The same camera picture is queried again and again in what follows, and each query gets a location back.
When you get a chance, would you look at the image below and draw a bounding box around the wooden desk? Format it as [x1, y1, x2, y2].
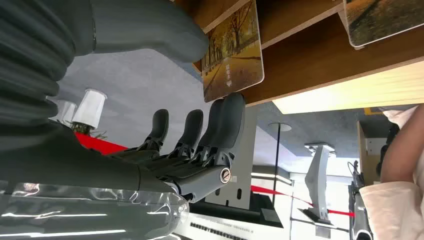
[172, 0, 424, 116]

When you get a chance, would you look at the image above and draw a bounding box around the clear plastic cover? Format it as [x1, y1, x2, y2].
[0, 181, 190, 240]

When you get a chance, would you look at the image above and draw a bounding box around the white board with black text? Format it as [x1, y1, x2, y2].
[173, 212, 291, 240]

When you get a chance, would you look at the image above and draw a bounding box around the large white potted plant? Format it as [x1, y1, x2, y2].
[70, 88, 109, 139]

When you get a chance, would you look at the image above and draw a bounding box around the black and silver tripod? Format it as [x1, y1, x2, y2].
[347, 160, 375, 240]

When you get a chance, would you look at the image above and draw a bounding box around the grass path picture card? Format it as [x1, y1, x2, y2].
[342, 0, 424, 50]

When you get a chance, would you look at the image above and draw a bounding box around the black pole with round base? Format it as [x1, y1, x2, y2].
[267, 122, 293, 207]

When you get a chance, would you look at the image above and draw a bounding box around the grey metal stand with slots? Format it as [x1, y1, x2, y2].
[204, 105, 260, 211]

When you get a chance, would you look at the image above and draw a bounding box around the ribbed grey right arm sleeve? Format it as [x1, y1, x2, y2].
[0, 0, 96, 134]

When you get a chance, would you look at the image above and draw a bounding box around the autumn tree picture card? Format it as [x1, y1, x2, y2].
[200, 0, 266, 103]

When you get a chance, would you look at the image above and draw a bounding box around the white curved stand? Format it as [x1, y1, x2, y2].
[297, 142, 336, 227]

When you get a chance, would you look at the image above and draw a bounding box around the person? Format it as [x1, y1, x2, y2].
[359, 104, 424, 240]

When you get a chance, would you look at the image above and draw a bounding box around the wooden cabinet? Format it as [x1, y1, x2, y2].
[356, 120, 392, 187]

